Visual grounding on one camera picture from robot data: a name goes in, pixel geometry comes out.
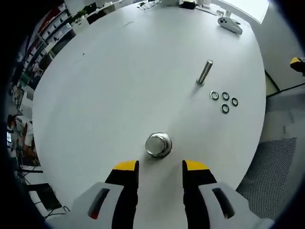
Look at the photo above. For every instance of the large threaded steel stud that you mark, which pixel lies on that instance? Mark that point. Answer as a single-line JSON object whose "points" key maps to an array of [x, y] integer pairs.
{"points": [[155, 146]]}

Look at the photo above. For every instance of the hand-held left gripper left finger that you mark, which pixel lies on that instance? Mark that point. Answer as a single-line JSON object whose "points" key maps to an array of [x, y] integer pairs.
{"points": [[126, 190]]}

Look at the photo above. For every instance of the white handheld controller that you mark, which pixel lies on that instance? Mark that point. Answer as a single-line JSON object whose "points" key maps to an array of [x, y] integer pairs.
{"points": [[230, 25]]}

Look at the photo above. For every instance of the grey mesh office chair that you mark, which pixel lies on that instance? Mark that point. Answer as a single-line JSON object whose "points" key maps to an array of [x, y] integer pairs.
{"points": [[267, 171]]}

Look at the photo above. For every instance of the shelf with white bins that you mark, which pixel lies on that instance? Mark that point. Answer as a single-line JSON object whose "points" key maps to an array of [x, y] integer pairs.
{"points": [[50, 31]]}

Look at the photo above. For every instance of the small potted plant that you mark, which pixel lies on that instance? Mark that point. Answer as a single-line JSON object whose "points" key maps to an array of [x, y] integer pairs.
{"points": [[79, 15]]}

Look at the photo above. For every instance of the black power adapter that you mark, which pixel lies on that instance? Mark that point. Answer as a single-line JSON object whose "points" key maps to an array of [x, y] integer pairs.
{"points": [[188, 4]]}

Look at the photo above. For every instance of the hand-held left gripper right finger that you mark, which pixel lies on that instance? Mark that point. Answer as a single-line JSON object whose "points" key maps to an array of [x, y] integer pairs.
{"points": [[195, 190]]}

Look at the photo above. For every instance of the small threaded steel stud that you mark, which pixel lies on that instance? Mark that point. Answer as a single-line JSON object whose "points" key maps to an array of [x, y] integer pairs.
{"points": [[204, 71]]}

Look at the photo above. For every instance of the small steel washer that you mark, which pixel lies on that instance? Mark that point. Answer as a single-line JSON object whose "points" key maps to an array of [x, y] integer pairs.
{"points": [[221, 108], [211, 95], [231, 101], [222, 95]]}

